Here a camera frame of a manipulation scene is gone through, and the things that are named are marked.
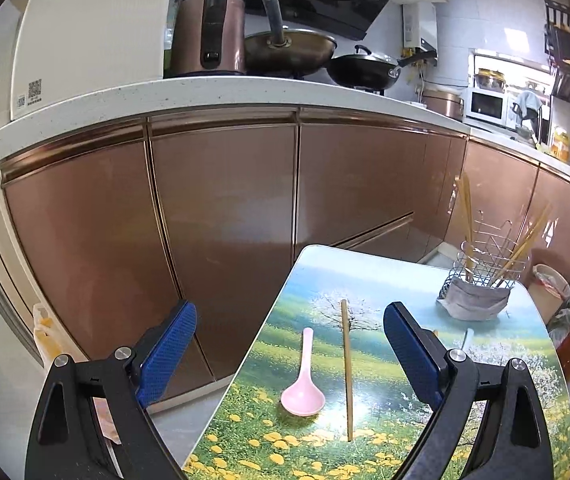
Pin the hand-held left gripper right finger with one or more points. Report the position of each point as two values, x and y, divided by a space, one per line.
412 355

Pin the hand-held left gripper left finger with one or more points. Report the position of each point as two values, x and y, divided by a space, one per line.
170 350

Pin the bamboo chopstick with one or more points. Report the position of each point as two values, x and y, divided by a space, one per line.
526 247
535 230
346 370
464 220
517 252

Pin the pink ceramic spoon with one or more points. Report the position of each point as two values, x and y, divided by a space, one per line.
302 395

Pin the clear plastic bag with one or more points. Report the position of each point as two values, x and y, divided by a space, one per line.
562 317

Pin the beige trash bin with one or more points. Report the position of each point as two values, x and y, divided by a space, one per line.
547 300

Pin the grey cloth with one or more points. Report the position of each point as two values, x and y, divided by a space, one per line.
475 302

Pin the brown kitchen base cabinet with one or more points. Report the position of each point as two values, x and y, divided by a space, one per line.
215 210

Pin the brown rice cooker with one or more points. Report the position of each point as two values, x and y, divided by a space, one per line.
442 102

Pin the white speckled countertop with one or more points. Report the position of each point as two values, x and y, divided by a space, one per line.
165 95

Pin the white microwave oven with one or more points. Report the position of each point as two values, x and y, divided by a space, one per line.
485 105

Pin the light blue towel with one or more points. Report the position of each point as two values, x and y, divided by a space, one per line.
527 102

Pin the black wok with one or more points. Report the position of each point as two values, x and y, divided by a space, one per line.
360 72

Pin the copper electric kettle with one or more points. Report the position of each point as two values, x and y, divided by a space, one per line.
190 30

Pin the brass wok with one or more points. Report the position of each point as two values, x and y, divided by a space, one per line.
290 52

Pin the white cutting board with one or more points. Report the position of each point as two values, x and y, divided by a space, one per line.
95 35

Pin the white water heater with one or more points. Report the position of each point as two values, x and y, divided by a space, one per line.
417 25

